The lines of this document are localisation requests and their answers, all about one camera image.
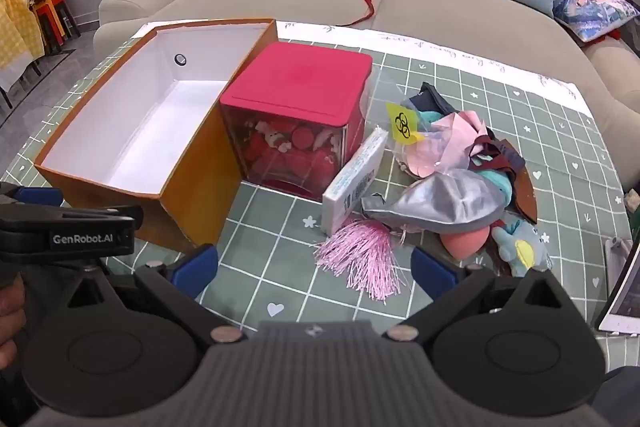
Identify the clear plastic bag yellow label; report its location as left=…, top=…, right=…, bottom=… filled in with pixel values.
left=385, top=102, right=471, bottom=180

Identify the pink cloth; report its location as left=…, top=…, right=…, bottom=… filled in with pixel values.
left=435, top=111, right=488, bottom=170

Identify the coral pink sponge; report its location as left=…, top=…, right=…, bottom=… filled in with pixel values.
left=439, top=227, right=493, bottom=264

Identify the green checked tablecloth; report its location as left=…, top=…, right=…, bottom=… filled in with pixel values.
left=0, top=21, right=640, bottom=373

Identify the teal plush doll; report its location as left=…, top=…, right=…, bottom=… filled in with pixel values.
left=477, top=169, right=516, bottom=212

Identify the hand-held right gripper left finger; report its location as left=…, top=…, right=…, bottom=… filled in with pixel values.
left=67, top=244, right=246, bottom=344

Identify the brown leather piece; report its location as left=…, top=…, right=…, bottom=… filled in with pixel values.
left=507, top=164, right=540, bottom=225

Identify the blue-grey plush toy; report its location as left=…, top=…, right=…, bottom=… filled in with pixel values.
left=491, top=219, right=553, bottom=278

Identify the pile of small clothes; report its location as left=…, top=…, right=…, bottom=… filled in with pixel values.
left=415, top=82, right=526, bottom=180

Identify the orange cardboard box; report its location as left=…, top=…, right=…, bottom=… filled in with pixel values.
left=34, top=18, right=278, bottom=253

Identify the person's left hand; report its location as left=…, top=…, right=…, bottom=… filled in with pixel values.
left=0, top=278, right=27, bottom=350

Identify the silver cloth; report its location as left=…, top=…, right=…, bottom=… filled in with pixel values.
left=361, top=169, right=511, bottom=235

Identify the white tablet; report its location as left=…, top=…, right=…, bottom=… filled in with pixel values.
left=594, top=237, right=640, bottom=335

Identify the white tissue packet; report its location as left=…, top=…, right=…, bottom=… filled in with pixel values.
left=321, top=128, right=390, bottom=236

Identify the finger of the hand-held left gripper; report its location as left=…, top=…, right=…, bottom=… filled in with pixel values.
left=0, top=181, right=64, bottom=208

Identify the printed blue cushion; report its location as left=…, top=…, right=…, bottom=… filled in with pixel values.
left=552, top=0, right=640, bottom=44

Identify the pink tassel pom-pom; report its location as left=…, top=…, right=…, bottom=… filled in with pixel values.
left=314, top=219, right=403, bottom=305

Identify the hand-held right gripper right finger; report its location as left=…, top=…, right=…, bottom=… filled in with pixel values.
left=382, top=247, right=571, bottom=343

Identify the chair with yellow checked cloth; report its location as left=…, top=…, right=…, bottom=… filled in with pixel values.
left=0, top=0, right=46, bottom=108

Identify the clear storage box red lid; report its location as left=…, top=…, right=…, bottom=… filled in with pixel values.
left=219, top=41, right=373, bottom=202

